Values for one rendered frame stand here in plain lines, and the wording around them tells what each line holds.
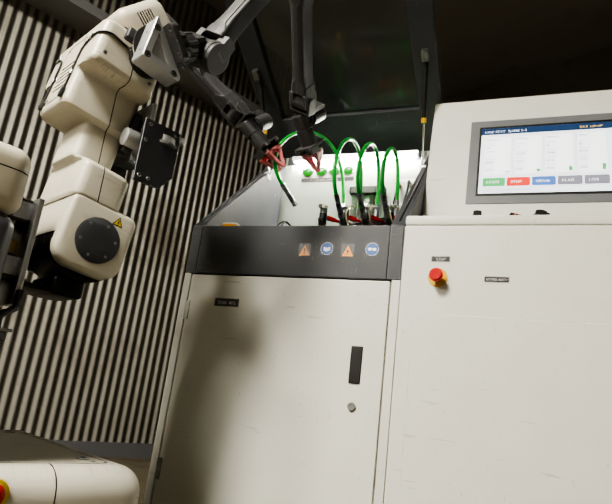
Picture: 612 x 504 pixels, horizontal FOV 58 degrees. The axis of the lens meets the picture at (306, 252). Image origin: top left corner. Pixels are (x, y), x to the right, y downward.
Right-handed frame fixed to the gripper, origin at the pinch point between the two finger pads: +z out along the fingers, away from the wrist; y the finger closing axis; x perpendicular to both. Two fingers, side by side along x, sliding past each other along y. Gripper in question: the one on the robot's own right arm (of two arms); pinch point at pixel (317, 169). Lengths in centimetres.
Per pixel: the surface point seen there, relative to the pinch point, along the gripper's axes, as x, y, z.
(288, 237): -4.3, -32.0, 10.5
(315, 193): 24.4, 28.3, 17.9
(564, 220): -78, -14, 20
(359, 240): -26.0, -28.3, 14.9
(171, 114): 177, 113, -23
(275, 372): -6, -60, 40
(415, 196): -33.2, -0.6, 13.8
